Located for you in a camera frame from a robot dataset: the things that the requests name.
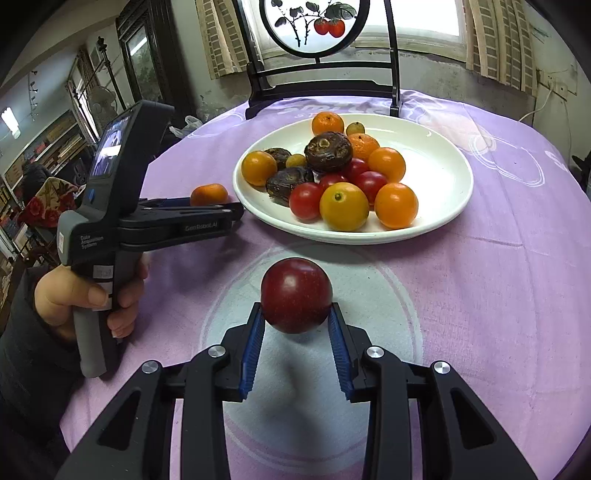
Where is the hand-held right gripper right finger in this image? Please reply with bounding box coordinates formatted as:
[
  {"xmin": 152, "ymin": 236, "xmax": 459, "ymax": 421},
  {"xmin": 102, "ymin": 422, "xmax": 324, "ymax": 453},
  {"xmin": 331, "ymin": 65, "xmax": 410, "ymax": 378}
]
[{"xmin": 327, "ymin": 302, "xmax": 539, "ymax": 480}]

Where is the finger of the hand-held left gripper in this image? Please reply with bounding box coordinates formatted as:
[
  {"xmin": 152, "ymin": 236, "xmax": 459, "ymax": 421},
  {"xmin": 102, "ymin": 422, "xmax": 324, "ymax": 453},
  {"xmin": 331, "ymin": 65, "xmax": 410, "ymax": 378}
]
[
  {"xmin": 137, "ymin": 196, "xmax": 194, "ymax": 208},
  {"xmin": 137, "ymin": 202, "xmax": 245, "ymax": 217}
]

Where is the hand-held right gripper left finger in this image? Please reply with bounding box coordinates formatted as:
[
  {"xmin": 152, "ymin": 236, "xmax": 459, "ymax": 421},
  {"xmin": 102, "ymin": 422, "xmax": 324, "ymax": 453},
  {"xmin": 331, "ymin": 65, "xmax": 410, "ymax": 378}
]
[{"xmin": 55, "ymin": 302, "xmax": 266, "ymax": 480}]

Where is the orange mandarin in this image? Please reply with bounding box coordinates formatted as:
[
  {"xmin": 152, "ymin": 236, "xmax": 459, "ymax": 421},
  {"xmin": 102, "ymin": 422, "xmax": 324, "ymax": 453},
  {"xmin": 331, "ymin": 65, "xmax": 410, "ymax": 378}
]
[
  {"xmin": 311, "ymin": 112, "xmax": 345, "ymax": 137},
  {"xmin": 346, "ymin": 133, "xmax": 381, "ymax": 162},
  {"xmin": 190, "ymin": 183, "xmax": 229, "ymax": 207}
]

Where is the dark red plum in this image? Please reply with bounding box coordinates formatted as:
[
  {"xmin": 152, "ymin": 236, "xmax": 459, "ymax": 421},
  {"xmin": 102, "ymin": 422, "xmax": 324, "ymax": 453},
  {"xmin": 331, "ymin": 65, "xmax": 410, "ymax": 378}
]
[{"xmin": 260, "ymin": 257, "xmax": 334, "ymax": 335}]

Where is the brown water chestnut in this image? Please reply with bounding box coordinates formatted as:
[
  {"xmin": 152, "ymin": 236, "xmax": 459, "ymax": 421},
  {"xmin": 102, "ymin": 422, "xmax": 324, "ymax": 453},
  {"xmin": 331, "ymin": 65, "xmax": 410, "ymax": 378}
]
[
  {"xmin": 263, "ymin": 147, "xmax": 293, "ymax": 171},
  {"xmin": 265, "ymin": 167, "xmax": 315, "ymax": 208},
  {"xmin": 304, "ymin": 131, "xmax": 354, "ymax": 174}
]

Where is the yellow orange tomato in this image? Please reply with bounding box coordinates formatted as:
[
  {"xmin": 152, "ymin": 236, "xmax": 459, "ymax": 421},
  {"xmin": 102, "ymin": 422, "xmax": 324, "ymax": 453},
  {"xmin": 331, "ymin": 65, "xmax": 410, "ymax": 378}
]
[{"xmin": 320, "ymin": 182, "xmax": 370, "ymax": 232}]

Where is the white round plate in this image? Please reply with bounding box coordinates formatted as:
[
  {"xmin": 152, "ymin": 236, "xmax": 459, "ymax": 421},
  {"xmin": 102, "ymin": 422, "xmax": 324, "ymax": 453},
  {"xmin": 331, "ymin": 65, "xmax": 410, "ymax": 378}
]
[{"xmin": 232, "ymin": 112, "xmax": 475, "ymax": 245}]

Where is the person's left hand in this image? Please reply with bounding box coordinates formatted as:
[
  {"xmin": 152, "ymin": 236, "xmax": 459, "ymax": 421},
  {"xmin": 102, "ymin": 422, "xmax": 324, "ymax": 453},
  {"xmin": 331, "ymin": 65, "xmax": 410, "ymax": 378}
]
[{"xmin": 34, "ymin": 251, "xmax": 151, "ymax": 343}]

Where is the red floral cloth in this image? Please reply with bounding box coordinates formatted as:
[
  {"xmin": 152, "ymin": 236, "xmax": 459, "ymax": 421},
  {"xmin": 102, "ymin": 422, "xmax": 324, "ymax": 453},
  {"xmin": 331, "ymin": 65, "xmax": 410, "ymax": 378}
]
[{"xmin": 23, "ymin": 178, "xmax": 79, "ymax": 227}]

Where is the white plastic bag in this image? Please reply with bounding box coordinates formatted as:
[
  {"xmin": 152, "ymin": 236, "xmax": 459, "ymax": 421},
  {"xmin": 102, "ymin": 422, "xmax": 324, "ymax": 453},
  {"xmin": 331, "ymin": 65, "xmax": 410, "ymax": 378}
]
[{"xmin": 170, "ymin": 115, "xmax": 204, "ymax": 138}]

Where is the cluttered bookshelf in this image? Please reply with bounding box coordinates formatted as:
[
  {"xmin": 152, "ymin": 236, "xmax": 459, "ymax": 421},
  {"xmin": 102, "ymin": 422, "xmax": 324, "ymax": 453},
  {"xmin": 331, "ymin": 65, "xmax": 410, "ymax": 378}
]
[{"xmin": 0, "ymin": 106, "xmax": 93, "ymax": 278}]

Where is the white standing fan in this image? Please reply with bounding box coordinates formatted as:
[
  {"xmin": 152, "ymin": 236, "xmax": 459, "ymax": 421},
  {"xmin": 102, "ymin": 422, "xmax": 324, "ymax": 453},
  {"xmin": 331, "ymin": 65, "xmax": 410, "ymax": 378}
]
[{"xmin": 90, "ymin": 85, "xmax": 116, "ymax": 116}]

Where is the white light fixture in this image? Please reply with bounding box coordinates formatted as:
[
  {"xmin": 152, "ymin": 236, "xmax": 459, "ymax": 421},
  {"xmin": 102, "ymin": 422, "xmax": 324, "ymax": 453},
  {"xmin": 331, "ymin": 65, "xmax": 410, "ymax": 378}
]
[{"xmin": 0, "ymin": 107, "xmax": 21, "ymax": 139}]

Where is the dark wooden cabinet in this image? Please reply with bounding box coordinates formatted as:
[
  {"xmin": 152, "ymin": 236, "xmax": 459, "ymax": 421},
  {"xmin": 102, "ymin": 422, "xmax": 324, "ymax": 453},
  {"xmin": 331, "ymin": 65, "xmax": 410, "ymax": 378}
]
[{"xmin": 115, "ymin": 0, "xmax": 195, "ymax": 125}]

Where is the purple printed tablecloth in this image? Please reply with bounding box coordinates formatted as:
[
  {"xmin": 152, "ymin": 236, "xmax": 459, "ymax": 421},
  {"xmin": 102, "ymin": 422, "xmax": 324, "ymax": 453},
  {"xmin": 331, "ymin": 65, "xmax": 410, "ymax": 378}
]
[{"xmin": 60, "ymin": 88, "xmax": 591, "ymax": 480}]

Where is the beige checked curtain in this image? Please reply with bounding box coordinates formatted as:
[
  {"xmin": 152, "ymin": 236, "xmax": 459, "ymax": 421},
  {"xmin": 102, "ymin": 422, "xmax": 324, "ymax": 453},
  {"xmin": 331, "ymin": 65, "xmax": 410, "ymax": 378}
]
[
  {"xmin": 464, "ymin": 0, "xmax": 539, "ymax": 95},
  {"xmin": 196, "ymin": 0, "xmax": 252, "ymax": 77}
]

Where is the black stand with painted screen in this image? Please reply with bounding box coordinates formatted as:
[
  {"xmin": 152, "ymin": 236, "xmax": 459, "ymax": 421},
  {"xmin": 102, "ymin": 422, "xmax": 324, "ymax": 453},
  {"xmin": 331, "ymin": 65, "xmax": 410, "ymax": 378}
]
[{"xmin": 247, "ymin": 0, "xmax": 402, "ymax": 120}]

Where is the window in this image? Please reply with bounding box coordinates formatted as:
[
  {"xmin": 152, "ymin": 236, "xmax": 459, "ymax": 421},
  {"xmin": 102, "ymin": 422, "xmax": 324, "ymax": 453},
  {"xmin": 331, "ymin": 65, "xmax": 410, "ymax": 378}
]
[{"xmin": 392, "ymin": 0, "xmax": 467, "ymax": 61}]

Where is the white cable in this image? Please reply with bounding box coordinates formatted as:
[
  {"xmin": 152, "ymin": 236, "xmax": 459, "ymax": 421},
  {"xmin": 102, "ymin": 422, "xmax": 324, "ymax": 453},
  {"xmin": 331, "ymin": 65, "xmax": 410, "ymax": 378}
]
[{"xmin": 519, "ymin": 90, "xmax": 555, "ymax": 123}]

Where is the white wall socket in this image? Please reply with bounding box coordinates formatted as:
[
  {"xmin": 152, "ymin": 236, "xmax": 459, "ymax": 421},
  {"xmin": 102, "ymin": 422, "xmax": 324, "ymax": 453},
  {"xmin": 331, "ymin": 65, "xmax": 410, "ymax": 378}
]
[{"xmin": 538, "ymin": 69, "xmax": 578, "ymax": 95}]

